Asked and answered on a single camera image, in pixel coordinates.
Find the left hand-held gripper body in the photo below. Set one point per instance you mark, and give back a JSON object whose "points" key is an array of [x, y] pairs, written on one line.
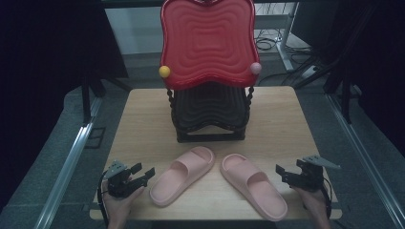
{"points": [[120, 186]]}

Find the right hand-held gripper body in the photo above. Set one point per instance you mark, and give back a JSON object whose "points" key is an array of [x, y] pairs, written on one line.
{"points": [[309, 179]]}

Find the pink slide slipper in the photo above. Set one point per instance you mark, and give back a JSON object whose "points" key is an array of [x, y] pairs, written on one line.
{"points": [[176, 183], [256, 189]]}

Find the red and black shoe rack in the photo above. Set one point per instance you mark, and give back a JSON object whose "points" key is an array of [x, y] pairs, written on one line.
{"points": [[208, 41]]}

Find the person's left hand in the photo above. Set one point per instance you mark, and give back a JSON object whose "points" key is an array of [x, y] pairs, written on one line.
{"points": [[119, 206]]}

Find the person's right hand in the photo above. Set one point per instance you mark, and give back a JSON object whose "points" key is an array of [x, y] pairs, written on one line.
{"points": [[313, 200]]}

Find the black metal stand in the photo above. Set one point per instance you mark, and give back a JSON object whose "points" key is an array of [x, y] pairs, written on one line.
{"points": [[87, 92], [345, 82]]}

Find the white power strip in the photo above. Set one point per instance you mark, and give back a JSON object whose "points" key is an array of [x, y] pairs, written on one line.
{"points": [[309, 72]]}

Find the white desk leg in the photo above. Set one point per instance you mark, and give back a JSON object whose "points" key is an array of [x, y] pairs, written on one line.
{"points": [[285, 47]]}

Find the dark curtain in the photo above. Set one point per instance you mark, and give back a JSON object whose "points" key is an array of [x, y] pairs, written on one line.
{"points": [[47, 47], [382, 63]]}

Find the black floor bracket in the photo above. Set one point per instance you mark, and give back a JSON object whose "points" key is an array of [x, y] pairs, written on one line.
{"points": [[95, 138]]}

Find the aluminium floor rail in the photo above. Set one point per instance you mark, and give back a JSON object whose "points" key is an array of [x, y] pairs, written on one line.
{"points": [[366, 159], [63, 178]]}

